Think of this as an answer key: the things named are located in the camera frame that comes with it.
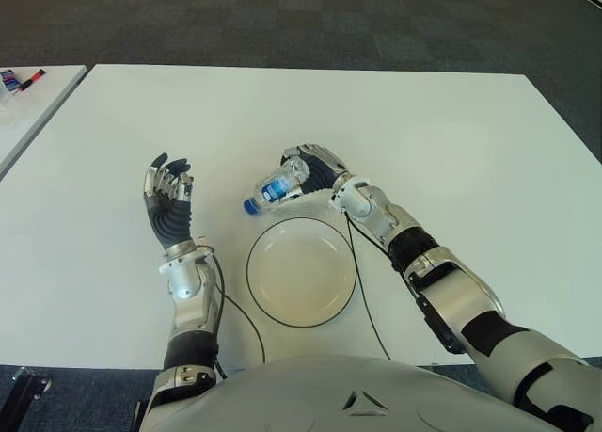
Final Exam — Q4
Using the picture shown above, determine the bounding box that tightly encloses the red marker pen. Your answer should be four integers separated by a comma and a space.
18, 67, 48, 92

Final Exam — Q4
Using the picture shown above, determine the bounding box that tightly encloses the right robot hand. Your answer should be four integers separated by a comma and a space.
280, 143, 354, 201

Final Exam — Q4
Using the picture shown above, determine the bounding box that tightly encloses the white left wrist camera ring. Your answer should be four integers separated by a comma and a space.
158, 236, 218, 276

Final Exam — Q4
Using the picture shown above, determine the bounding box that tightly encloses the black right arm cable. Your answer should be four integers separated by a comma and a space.
345, 213, 391, 360

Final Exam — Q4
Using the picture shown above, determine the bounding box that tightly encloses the white side table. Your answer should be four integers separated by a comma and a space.
0, 64, 89, 179

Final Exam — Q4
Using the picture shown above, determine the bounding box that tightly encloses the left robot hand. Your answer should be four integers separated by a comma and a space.
142, 152, 195, 252

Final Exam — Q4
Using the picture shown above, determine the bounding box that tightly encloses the white right wrist camera ring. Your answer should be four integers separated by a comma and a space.
330, 175, 372, 215

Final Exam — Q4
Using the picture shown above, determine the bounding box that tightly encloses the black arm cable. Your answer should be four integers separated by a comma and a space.
206, 250, 266, 379
345, 213, 391, 360

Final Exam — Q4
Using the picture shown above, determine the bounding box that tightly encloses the white wrist camera ring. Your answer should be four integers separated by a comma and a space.
330, 175, 372, 215
158, 236, 218, 276

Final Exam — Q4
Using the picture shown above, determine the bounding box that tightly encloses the black metal stand frame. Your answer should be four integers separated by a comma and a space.
0, 366, 53, 432

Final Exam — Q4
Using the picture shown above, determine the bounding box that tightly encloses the clear water bottle blue cap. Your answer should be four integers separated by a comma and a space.
242, 154, 311, 216

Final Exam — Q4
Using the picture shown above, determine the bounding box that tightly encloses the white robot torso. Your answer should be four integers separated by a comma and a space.
150, 354, 594, 432

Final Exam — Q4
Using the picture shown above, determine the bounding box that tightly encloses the blue white small pack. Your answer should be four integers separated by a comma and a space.
0, 68, 23, 92

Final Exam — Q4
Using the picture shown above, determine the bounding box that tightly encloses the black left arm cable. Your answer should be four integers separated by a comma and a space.
206, 250, 266, 379

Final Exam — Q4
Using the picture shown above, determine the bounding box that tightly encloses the white plate black rim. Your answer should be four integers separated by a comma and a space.
246, 217, 357, 328

